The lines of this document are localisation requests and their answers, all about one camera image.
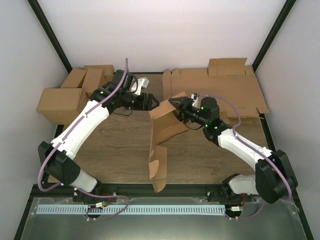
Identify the black frame post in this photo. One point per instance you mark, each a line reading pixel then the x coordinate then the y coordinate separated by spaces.
pixel 278 23
pixel 42 19

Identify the light blue slotted cable duct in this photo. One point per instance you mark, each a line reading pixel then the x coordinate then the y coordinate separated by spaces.
pixel 78 209

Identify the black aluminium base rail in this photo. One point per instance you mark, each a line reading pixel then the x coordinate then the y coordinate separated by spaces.
pixel 210 192

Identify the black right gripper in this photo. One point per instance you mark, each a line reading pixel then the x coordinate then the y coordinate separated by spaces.
pixel 183 107

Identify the stack of flat cardboard blanks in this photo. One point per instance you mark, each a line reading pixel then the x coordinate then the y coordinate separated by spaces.
pixel 229 79

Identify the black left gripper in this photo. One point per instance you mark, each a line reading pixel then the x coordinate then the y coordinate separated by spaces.
pixel 146 105

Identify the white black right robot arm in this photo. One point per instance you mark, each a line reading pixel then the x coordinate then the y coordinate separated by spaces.
pixel 273 177

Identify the black left frame post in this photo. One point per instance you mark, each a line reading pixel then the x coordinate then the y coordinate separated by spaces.
pixel 42 19

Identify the small folded cardboard box rear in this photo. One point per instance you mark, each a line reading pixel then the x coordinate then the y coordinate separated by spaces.
pixel 108 70

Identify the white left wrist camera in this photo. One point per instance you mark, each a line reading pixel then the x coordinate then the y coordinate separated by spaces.
pixel 138 85

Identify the brown cardboard box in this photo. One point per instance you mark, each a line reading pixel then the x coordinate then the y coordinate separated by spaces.
pixel 164 126

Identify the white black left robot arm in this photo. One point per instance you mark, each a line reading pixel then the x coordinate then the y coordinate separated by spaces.
pixel 57 157

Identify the black right frame post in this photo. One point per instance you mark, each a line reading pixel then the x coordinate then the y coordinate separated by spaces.
pixel 278 23

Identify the large folded cardboard box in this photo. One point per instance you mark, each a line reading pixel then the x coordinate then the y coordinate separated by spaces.
pixel 61 106

